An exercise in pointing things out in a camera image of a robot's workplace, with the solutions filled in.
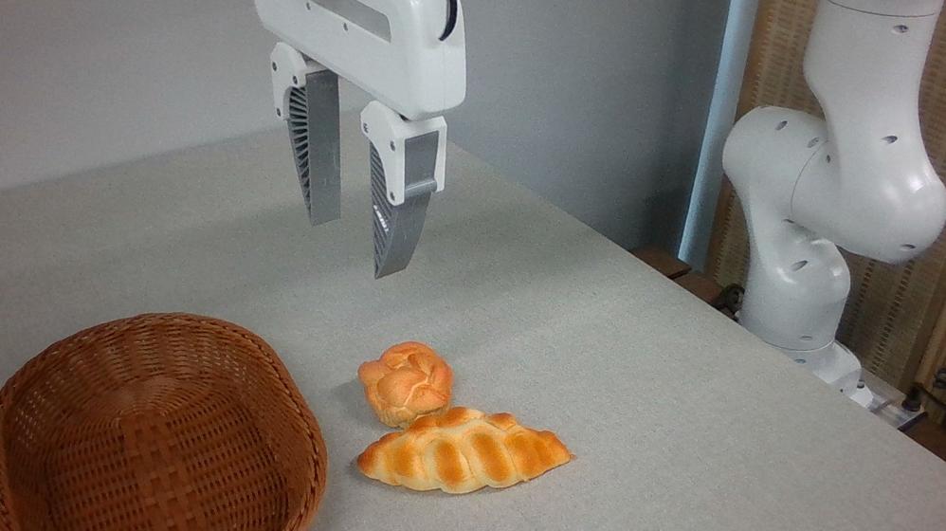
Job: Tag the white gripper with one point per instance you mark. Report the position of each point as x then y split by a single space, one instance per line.
395 41

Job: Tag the round knotted bread roll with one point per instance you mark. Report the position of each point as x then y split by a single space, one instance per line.
405 384

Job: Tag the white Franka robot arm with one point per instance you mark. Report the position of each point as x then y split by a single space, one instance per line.
834 172

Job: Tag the long braided bread loaf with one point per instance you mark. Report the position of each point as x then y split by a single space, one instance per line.
460 456

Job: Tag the brown woven wicker basket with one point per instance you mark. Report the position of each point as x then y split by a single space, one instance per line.
146 441

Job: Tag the white vertical pole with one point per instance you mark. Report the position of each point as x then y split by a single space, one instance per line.
723 105

